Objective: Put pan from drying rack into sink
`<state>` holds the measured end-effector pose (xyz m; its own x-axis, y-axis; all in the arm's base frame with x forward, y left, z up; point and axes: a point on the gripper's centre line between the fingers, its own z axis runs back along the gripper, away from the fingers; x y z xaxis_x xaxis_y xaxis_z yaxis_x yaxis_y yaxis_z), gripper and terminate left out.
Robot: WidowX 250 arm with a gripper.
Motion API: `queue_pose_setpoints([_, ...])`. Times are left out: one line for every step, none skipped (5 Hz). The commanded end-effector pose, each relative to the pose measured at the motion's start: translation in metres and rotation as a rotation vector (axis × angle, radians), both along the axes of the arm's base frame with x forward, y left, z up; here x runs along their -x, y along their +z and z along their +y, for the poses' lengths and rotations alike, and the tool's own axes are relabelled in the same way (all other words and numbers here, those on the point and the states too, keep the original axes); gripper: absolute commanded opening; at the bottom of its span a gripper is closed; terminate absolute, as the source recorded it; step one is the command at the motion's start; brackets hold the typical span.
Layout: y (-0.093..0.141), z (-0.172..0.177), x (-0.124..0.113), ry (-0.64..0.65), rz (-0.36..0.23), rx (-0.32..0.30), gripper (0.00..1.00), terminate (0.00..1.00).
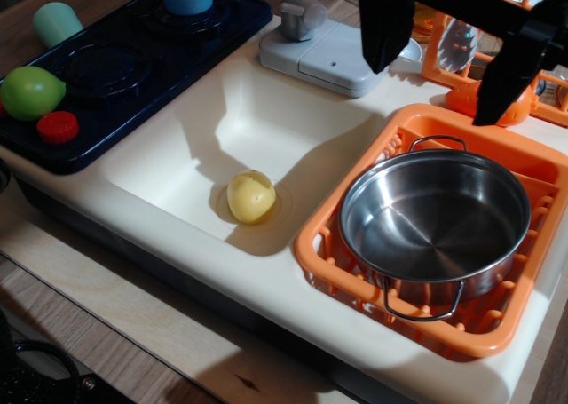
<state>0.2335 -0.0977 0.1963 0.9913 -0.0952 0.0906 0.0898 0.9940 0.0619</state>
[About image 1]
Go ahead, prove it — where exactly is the stainless steel pan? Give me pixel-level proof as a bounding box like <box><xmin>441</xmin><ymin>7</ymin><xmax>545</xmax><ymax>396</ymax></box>
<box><xmin>337</xmin><ymin>136</ymin><xmax>532</xmax><ymax>319</ymax></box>

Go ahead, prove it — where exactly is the yellow plastic potato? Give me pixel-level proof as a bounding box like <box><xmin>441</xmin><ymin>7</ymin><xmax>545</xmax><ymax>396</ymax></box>
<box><xmin>226</xmin><ymin>170</ymin><xmax>276</xmax><ymax>224</ymax></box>

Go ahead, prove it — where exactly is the grey toy faucet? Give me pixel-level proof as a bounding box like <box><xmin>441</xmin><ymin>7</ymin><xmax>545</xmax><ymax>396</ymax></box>
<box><xmin>259</xmin><ymin>0</ymin><xmax>386</xmax><ymax>98</ymax></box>

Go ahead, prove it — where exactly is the green plastic pear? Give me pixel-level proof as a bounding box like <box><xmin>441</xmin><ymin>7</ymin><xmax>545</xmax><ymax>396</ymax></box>
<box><xmin>1</xmin><ymin>66</ymin><xmax>67</xmax><ymax>121</ymax></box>

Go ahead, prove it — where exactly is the orange plastic drying rack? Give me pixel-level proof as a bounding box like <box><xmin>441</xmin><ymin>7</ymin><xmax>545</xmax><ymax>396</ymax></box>
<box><xmin>295</xmin><ymin>104</ymin><xmax>567</xmax><ymax>361</ymax></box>

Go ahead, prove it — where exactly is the mint green plastic cup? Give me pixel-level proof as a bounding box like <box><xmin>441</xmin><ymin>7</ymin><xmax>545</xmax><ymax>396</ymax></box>
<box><xmin>32</xmin><ymin>2</ymin><xmax>83</xmax><ymax>49</ymax></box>

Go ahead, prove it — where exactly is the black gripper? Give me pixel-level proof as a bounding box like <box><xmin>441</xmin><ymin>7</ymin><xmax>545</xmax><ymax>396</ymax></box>
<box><xmin>359</xmin><ymin>0</ymin><xmax>567</xmax><ymax>126</ymax></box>

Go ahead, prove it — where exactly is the cream toy sink unit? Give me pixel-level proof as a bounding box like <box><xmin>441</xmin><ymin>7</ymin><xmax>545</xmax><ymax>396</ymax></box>
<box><xmin>1</xmin><ymin>40</ymin><xmax>567</xmax><ymax>403</ymax></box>

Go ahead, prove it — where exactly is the orange plastic toy figure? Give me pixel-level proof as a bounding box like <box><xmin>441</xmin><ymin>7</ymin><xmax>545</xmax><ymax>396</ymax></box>
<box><xmin>445</xmin><ymin>81</ymin><xmax>539</xmax><ymax>127</ymax></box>

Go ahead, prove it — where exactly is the black cable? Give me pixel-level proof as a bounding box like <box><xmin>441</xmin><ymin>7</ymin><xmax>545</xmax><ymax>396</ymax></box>
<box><xmin>0</xmin><ymin>308</ymin><xmax>85</xmax><ymax>404</ymax></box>

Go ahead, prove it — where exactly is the dark blue toy stove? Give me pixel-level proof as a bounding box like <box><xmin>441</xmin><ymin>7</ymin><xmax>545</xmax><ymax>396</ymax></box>
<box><xmin>1</xmin><ymin>0</ymin><xmax>272</xmax><ymax>174</ymax></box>

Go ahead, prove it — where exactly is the red plastic cap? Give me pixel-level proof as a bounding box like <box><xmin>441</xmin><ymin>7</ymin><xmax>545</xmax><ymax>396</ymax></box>
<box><xmin>36</xmin><ymin>111</ymin><xmax>80</xmax><ymax>145</ymax></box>

